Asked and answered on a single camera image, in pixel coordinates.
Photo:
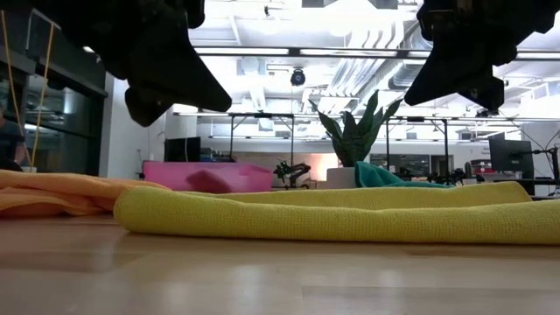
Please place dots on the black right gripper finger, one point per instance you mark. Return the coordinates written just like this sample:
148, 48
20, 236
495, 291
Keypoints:
450, 70
490, 94

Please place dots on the small black robot arm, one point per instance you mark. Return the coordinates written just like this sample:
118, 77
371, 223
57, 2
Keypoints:
291, 170

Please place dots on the orange microfiber towel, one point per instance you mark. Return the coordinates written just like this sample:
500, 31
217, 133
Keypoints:
52, 192

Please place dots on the yellow microfiber towel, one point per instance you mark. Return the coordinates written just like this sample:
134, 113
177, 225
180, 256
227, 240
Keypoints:
306, 219

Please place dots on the long ceiling light bar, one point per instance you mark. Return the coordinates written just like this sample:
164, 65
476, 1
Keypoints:
240, 51

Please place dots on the person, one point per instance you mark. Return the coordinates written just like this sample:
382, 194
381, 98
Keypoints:
9, 144

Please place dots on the black computer monitor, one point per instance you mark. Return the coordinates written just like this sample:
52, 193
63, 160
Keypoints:
181, 149
511, 157

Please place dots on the teal microfiber towel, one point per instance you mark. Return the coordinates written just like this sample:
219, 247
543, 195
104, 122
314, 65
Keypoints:
376, 177

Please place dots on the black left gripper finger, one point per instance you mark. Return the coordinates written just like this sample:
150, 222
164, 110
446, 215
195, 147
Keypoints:
188, 83
146, 107

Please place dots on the pink plastic bin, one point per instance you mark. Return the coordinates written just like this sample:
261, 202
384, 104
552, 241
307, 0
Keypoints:
175, 175

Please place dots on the black ceiling spotlight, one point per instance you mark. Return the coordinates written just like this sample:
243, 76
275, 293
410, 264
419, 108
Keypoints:
481, 114
298, 77

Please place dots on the green snake plant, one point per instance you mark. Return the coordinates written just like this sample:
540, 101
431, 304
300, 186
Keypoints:
356, 140

